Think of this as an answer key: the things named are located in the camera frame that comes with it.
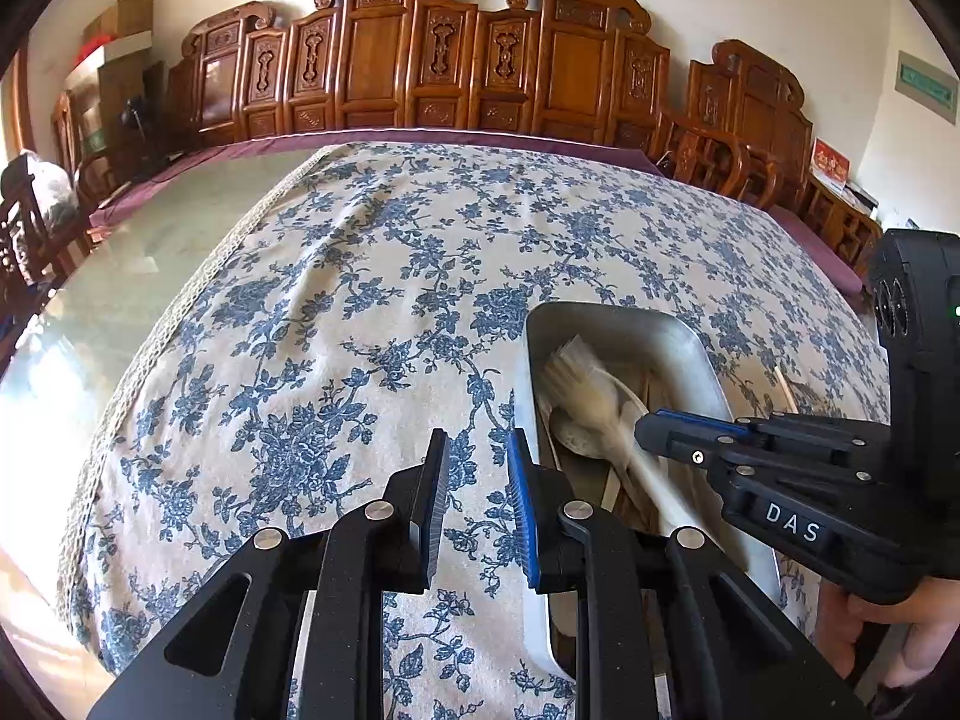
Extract wooden door frame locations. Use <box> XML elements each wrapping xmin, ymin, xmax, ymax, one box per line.
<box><xmin>0</xmin><ymin>45</ymin><xmax>35</xmax><ymax>160</ymax></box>

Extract metal tray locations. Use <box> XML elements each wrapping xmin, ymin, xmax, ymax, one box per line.
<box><xmin>514</xmin><ymin>301</ymin><xmax>785</xmax><ymax>691</ymax></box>

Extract dark wooden chair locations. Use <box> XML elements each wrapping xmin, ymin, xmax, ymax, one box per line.
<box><xmin>0</xmin><ymin>195</ymin><xmax>92</xmax><ymax>295</ymax></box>

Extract long purple bench cushion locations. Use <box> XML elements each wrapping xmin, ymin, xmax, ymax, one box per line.
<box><xmin>88</xmin><ymin>131</ymin><xmax>662</xmax><ymax>230</ymax></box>

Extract carved wooden armchair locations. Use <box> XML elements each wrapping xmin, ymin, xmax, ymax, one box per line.
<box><xmin>660</xmin><ymin>37</ymin><xmax>887</xmax><ymax>272</ymax></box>

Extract person's right hand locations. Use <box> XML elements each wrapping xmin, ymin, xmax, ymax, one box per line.
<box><xmin>814</xmin><ymin>576</ymin><xmax>960</xmax><ymax>692</ymax></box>

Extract long carved wooden bench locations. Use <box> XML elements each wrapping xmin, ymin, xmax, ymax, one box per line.
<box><xmin>161</xmin><ymin>0</ymin><xmax>677</xmax><ymax>166</ymax></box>

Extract purple armchair cushion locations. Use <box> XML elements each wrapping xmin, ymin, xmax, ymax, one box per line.
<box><xmin>771</xmin><ymin>206</ymin><xmax>868</xmax><ymax>298</ymax></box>

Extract red calendar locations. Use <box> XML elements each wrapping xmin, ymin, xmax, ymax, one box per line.
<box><xmin>812</xmin><ymin>138</ymin><xmax>853</xmax><ymax>190</ymax></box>

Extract small cardboard box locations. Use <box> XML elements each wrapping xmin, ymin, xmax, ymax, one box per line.
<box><xmin>81</xmin><ymin>0</ymin><xmax>155</xmax><ymax>44</ymax></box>

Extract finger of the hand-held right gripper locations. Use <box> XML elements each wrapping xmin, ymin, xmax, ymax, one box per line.
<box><xmin>707</xmin><ymin>448</ymin><xmax>929</xmax><ymax>606</ymax></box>
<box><xmin>634</xmin><ymin>409</ymin><xmax>898</xmax><ymax>467</ymax></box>

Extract grey plastic bag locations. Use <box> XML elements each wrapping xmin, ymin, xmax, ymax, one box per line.
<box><xmin>0</xmin><ymin>152</ymin><xmax>80</xmax><ymax>242</ymax></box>

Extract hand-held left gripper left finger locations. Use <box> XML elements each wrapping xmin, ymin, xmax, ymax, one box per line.
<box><xmin>86</xmin><ymin>427</ymin><xmax>452</xmax><ymax>720</ymax></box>

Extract blue floral tablecloth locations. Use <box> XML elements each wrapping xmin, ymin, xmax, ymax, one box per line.
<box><xmin>56</xmin><ymin>141</ymin><xmax>901</xmax><ymax>720</ymax></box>

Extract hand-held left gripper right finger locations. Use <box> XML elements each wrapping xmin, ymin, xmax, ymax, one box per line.
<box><xmin>505</xmin><ymin>427</ymin><xmax>871</xmax><ymax>720</ymax></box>

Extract green wall sign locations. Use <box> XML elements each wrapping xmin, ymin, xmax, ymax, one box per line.
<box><xmin>895</xmin><ymin>50</ymin><xmax>960</xmax><ymax>126</ymax></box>

